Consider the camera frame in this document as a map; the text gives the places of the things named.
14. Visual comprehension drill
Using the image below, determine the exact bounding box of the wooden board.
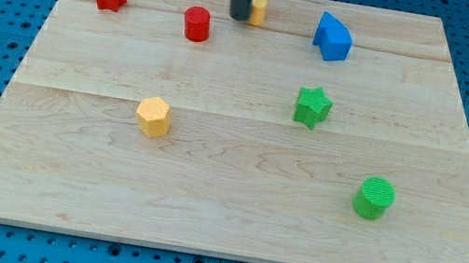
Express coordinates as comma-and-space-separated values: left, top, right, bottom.
0, 0, 469, 263

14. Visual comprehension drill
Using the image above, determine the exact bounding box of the green cylinder block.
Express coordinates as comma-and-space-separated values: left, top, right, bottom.
352, 176, 396, 220

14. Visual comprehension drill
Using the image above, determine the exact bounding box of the yellow hexagon block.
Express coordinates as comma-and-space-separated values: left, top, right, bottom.
136, 97, 172, 138

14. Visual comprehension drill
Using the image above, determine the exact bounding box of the red cylinder block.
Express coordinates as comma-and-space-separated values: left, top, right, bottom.
184, 6, 211, 43

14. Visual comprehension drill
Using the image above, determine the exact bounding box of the yellow heart block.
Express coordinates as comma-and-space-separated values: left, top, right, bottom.
248, 0, 269, 26

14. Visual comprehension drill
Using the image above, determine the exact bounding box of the green star block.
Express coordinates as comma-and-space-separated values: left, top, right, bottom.
293, 87, 333, 130

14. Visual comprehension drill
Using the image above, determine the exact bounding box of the blue pentagon house block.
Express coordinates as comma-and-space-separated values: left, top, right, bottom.
312, 11, 353, 62

